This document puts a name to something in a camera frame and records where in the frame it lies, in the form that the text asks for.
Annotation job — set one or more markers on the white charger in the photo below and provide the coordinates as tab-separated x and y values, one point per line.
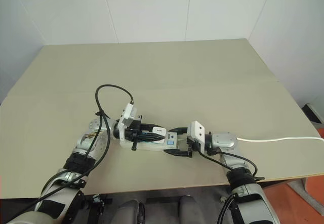
159	130

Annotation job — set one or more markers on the dark grey rounded shape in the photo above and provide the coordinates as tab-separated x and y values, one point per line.
188	208
131	208

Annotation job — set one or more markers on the black bracket under table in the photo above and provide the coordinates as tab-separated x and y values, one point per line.
97	203

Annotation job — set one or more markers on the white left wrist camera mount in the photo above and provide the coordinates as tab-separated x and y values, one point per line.
129	112

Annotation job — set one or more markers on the black and white floor box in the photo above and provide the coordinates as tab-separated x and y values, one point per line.
314	112

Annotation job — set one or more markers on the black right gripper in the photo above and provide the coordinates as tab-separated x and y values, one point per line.
190	145

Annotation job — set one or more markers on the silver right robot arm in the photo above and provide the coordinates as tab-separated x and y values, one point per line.
225	140

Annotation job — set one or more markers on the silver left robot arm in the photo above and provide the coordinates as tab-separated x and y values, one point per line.
95	143

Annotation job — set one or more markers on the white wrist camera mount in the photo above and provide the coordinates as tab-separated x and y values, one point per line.
196	131
129	112

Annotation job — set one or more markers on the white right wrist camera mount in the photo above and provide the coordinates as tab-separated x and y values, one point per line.
196	131

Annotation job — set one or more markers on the grey table leg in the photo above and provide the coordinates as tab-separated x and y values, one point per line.
303	189

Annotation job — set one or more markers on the white power strip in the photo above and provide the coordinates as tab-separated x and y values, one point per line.
152	146

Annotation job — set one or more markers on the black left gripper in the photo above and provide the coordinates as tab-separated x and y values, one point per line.
133	133

